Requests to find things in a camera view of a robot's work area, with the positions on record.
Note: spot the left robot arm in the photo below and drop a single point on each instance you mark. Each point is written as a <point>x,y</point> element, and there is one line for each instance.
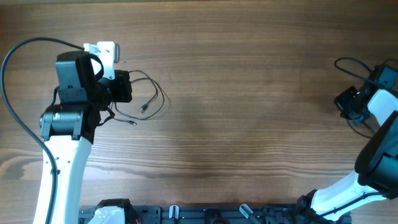
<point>88,83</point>

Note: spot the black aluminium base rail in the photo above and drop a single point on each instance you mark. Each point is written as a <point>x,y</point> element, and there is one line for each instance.
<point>121,211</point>

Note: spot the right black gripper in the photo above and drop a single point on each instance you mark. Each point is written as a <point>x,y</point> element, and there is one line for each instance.
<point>345,99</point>

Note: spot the grey clamp lever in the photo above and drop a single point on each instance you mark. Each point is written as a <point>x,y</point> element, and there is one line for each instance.
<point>174,212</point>
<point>245,210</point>

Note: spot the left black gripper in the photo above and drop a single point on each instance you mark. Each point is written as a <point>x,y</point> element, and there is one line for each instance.
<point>122,79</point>

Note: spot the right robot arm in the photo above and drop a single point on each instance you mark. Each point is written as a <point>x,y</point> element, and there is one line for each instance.
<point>374,177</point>

